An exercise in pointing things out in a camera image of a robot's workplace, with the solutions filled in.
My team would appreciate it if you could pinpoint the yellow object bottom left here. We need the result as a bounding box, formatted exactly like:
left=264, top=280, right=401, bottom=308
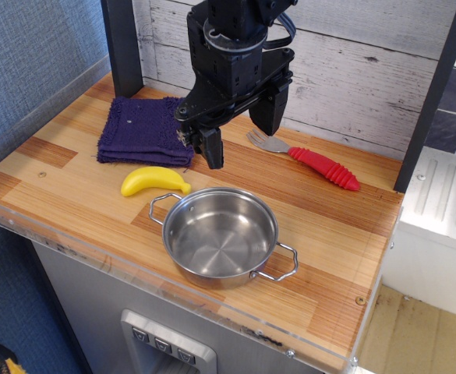
left=0, top=358, right=27, bottom=374

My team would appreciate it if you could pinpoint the dark right vertical post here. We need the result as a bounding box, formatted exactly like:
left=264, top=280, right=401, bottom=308
left=394, top=12, right=456, bottom=193

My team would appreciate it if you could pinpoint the yellow toy banana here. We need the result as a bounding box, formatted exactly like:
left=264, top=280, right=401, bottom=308
left=120, top=166, right=192, bottom=196

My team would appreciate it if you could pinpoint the red handled fork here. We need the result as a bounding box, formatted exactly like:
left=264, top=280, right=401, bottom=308
left=246, top=129, right=360, bottom=191

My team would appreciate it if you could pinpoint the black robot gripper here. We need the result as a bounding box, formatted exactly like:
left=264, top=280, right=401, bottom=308
left=175, top=10, right=294, bottom=169

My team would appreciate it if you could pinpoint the silver dispenser panel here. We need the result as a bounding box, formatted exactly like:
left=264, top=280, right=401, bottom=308
left=121, top=309, right=217, bottom=373

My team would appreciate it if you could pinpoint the stainless steel pan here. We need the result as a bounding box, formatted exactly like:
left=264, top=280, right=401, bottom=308
left=149, top=187, right=299, bottom=289

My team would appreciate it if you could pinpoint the clear acrylic edge guard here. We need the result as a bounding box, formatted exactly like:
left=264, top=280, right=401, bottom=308
left=0, top=206, right=359, bottom=373

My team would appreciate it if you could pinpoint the purple folded towel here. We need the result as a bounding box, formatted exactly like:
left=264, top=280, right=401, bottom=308
left=97, top=97, right=194, bottom=168

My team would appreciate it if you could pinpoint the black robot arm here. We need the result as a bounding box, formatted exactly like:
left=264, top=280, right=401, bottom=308
left=175, top=1, right=296, bottom=169

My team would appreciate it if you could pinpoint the white ribbed side unit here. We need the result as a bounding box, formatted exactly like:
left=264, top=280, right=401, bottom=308
left=398, top=146, right=456, bottom=254

